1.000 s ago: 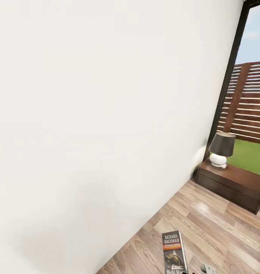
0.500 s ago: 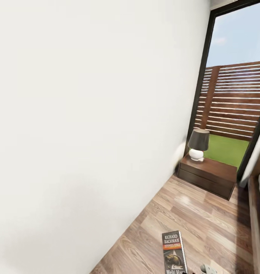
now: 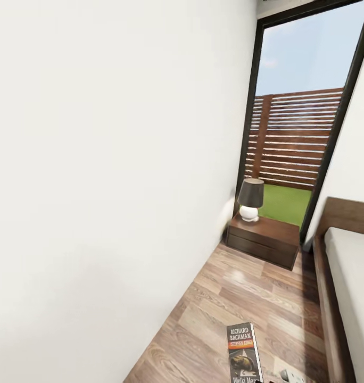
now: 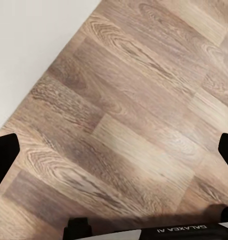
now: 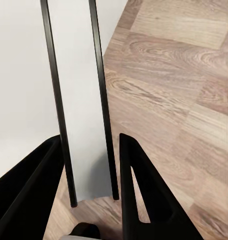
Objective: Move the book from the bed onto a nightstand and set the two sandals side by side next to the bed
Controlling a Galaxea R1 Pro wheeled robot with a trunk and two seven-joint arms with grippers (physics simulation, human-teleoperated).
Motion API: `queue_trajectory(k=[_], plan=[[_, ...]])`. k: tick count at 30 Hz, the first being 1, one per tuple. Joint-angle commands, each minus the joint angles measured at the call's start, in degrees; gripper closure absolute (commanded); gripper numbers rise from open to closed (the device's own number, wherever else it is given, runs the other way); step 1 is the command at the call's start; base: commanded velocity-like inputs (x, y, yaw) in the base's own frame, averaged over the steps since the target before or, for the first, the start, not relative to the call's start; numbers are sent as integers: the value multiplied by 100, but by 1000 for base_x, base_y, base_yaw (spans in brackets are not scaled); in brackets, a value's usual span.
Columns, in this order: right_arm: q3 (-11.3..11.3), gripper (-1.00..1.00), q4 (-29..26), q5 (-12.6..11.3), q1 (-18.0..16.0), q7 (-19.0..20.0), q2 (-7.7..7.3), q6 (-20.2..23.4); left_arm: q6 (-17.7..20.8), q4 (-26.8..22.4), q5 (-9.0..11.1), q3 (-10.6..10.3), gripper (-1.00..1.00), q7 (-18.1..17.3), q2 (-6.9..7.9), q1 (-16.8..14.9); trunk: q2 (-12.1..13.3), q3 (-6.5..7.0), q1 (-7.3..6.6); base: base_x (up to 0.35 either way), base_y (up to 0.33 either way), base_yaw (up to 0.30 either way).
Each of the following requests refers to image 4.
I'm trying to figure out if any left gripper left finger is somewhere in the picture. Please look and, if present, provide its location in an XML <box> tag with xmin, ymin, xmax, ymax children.
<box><xmin>0</xmin><ymin>133</ymin><xmax>20</xmax><ymax>184</ymax></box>

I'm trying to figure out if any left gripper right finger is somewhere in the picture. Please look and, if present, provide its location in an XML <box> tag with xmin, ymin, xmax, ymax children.
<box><xmin>218</xmin><ymin>133</ymin><xmax>228</xmax><ymax>164</ymax></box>

